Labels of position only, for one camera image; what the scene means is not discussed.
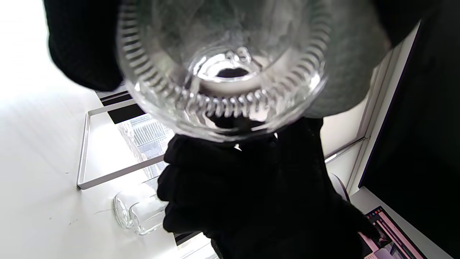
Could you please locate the person's right hand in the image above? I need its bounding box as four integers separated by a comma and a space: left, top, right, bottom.
157, 117, 381, 259

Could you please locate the person's left hand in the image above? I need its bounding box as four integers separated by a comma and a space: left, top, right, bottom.
43, 0, 442, 91

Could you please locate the light green fish scale cloth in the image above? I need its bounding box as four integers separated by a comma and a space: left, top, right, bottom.
151, 0, 392, 119

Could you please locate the laptop screen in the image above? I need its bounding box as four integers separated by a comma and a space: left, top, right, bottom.
359, 206, 428, 259

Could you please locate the black computer monitor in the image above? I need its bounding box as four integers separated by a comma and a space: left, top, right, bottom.
359, 22, 460, 259

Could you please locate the black window frame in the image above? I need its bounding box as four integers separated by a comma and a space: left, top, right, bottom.
96, 88, 147, 124

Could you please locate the white wire rack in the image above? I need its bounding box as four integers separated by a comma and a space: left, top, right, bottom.
77, 97, 173, 190

